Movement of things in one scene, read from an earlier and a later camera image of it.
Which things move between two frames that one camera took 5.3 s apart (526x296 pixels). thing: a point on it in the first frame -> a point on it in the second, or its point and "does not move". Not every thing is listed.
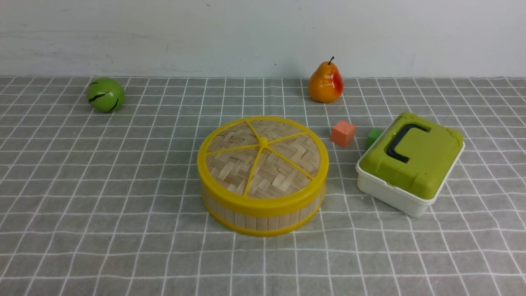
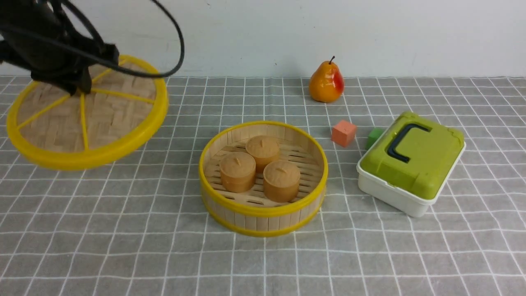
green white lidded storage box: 405,166 does not move
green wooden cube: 372,136 does not move
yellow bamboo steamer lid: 263,162 -> 53,127
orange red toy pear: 326,84 does not move
